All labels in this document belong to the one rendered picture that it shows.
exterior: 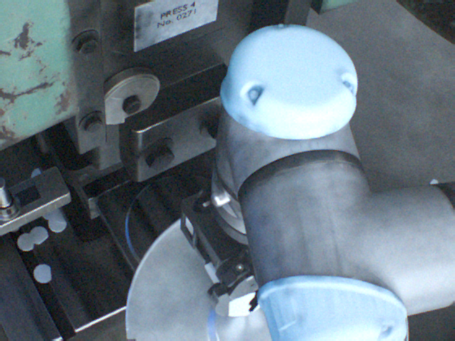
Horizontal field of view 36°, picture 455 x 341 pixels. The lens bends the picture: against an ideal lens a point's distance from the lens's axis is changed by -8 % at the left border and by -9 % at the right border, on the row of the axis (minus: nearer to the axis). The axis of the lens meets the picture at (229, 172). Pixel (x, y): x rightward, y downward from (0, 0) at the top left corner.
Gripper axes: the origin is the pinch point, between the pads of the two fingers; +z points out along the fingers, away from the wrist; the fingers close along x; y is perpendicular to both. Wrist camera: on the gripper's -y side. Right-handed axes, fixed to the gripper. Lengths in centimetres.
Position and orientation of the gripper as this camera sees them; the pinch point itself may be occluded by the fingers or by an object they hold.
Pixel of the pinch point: (248, 309)
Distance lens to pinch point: 72.0
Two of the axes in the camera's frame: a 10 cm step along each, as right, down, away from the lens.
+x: -8.5, 4.1, -3.2
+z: -0.8, 5.0, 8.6
